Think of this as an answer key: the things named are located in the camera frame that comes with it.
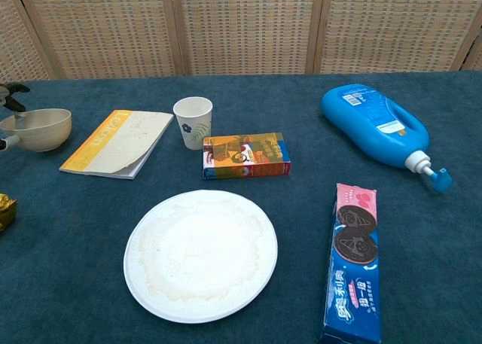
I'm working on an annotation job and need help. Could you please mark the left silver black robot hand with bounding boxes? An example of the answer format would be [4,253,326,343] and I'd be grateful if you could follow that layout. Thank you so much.
[0,82,31,151]

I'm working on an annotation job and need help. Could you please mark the beige bowl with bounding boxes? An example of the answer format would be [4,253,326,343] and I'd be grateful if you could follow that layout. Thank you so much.
[0,108,72,153]

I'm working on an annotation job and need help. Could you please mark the white floral paper cup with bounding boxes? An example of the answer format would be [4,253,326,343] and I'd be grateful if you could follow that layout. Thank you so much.
[172,96,214,151]

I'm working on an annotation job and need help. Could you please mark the white round plate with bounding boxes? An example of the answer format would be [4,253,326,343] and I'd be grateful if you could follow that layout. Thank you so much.
[123,189,279,324]

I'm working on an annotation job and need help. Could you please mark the woven wicker screen panel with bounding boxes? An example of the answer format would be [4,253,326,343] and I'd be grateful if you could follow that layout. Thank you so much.
[314,0,482,74]
[14,0,185,81]
[451,31,482,72]
[169,0,327,77]
[0,0,52,84]

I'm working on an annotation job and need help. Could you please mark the yellow white notebook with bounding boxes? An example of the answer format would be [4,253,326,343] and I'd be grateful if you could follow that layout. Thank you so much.
[59,109,175,181]

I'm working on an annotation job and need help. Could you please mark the gold foil snack pack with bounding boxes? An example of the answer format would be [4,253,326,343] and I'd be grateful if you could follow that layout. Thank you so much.
[0,193,19,233]

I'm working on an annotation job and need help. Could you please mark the dark blue tablecloth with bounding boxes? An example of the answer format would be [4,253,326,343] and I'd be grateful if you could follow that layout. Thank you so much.
[0,69,482,344]

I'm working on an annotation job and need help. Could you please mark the colourful printed carton box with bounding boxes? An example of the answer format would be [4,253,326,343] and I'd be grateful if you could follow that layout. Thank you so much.
[202,132,292,181]

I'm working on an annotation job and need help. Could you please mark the blue pump detergent bottle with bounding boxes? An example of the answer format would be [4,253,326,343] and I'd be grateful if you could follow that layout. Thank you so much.
[320,83,454,193]

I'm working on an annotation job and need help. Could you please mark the blue pink cookie box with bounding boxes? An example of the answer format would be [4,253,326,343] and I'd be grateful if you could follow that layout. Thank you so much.
[319,182,382,344]

